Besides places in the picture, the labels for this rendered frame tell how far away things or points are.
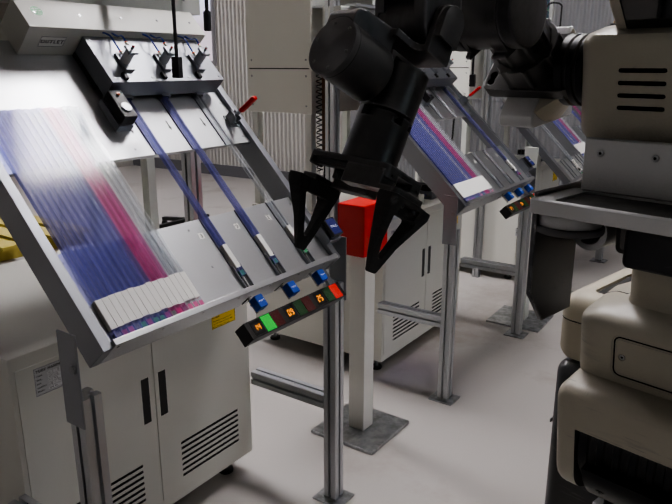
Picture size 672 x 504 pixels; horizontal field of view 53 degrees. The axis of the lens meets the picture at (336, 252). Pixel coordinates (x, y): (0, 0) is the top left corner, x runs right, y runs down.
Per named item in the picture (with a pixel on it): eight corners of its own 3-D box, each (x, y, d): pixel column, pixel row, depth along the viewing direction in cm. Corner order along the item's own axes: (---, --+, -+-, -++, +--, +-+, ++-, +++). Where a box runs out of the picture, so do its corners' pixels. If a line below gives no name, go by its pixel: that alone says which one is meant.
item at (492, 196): (522, 188, 284) (535, 177, 279) (456, 216, 231) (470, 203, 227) (520, 186, 284) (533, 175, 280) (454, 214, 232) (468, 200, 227)
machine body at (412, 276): (457, 322, 318) (464, 194, 302) (381, 377, 263) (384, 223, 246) (344, 296, 354) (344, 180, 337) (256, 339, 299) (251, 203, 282)
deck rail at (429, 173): (456, 216, 231) (468, 205, 228) (453, 217, 230) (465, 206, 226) (334, 68, 246) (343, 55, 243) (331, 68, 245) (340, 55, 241)
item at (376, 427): (409, 423, 229) (416, 198, 208) (372, 455, 210) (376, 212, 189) (350, 403, 242) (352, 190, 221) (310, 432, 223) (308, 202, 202)
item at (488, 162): (525, 182, 282) (530, 177, 281) (459, 209, 230) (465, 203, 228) (496, 149, 286) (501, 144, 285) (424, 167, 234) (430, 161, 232)
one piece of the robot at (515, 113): (539, 112, 93) (539, 27, 89) (572, 114, 90) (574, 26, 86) (498, 126, 87) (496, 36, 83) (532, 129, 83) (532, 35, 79)
